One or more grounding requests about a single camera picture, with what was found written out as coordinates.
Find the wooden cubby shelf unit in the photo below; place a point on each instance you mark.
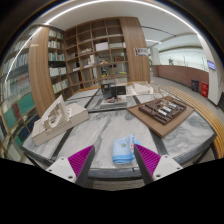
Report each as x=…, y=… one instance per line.
x=96, y=50

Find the light blue cartoon print towel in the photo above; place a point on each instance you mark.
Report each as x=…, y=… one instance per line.
x=123, y=151

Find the brown model on wooden board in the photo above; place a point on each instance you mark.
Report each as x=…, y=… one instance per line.
x=163, y=115

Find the dark grey bin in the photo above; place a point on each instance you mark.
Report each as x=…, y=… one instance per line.
x=195, y=85

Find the wall sign plate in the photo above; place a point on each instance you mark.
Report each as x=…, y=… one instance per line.
x=140, y=51

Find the small white building model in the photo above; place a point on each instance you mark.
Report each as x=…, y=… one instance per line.
x=141, y=89

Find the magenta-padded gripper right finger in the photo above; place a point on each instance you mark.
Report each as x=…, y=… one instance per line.
x=151, y=160

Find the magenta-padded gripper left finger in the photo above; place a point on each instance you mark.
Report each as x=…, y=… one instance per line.
x=78, y=160

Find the dark bookshelf with books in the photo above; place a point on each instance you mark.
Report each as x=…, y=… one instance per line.
x=57, y=63

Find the wall-mounted screen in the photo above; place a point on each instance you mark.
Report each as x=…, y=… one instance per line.
x=211, y=65

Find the red bin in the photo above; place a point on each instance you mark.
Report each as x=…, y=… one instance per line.
x=204, y=90

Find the glass-fronted bookcase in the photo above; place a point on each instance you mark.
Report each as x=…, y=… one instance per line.
x=16, y=100

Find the white slatted architectural model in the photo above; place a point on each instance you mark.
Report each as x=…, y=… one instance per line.
x=63, y=121

